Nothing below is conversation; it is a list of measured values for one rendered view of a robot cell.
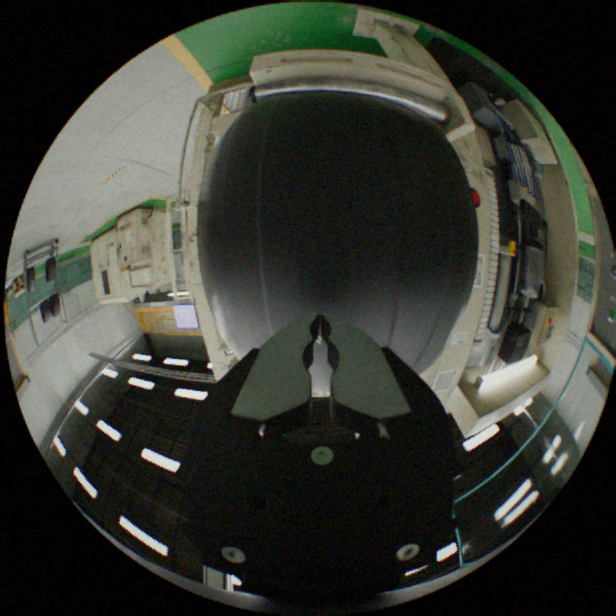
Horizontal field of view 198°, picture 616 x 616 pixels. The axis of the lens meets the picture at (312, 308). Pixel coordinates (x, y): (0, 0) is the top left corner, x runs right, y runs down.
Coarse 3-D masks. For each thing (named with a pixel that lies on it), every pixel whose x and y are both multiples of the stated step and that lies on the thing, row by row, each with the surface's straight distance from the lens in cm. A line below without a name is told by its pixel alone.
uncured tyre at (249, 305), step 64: (256, 128) 19; (320, 128) 17; (384, 128) 19; (256, 192) 14; (320, 192) 14; (384, 192) 15; (448, 192) 18; (256, 256) 14; (320, 256) 13; (384, 256) 14; (448, 256) 17; (256, 320) 16; (384, 320) 16; (448, 320) 20; (320, 384) 24
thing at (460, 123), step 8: (448, 96) 46; (456, 96) 46; (440, 104) 47; (448, 104) 46; (456, 104) 44; (464, 104) 46; (448, 112) 45; (456, 112) 43; (464, 112) 43; (432, 120) 50; (448, 120) 44; (456, 120) 42; (464, 120) 41; (472, 120) 43; (440, 128) 47; (448, 128) 44; (456, 128) 42; (464, 128) 42; (472, 128) 42; (448, 136) 45; (456, 136) 45
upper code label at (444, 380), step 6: (438, 372) 54; (444, 372) 55; (450, 372) 57; (456, 372) 58; (438, 378) 55; (444, 378) 57; (450, 378) 58; (438, 384) 57; (444, 384) 59; (450, 384) 60; (438, 390) 59; (444, 390) 61
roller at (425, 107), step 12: (264, 84) 39; (276, 84) 38; (288, 84) 38; (300, 84) 38; (312, 84) 38; (324, 84) 38; (336, 84) 38; (348, 84) 38; (360, 84) 39; (372, 84) 40; (252, 96) 39; (264, 96) 38; (372, 96) 39; (384, 96) 39; (396, 96) 40; (408, 96) 41; (420, 108) 42; (432, 108) 43; (444, 108) 45; (444, 120) 45
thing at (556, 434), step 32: (576, 384) 69; (608, 384) 69; (576, 416) 72; (544, 448) 78; (576, 448) 75; (512, 480) 89; (544, 480) 83; (480, 512) 107; (512, 512) 95; (480, 544) 115
